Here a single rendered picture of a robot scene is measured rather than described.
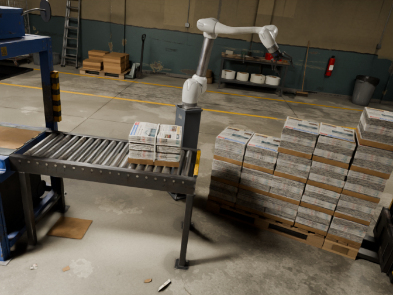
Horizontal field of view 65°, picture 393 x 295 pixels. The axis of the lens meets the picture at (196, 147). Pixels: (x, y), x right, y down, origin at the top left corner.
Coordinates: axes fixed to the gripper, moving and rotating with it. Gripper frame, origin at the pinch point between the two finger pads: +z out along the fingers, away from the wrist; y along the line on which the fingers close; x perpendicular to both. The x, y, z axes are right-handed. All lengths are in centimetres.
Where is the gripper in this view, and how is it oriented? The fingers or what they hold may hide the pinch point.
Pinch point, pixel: (286, 69)
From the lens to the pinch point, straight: 295.7
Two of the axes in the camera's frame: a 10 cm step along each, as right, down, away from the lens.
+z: 5.9, 7.3, 3.4
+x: -2.4, 5.6, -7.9
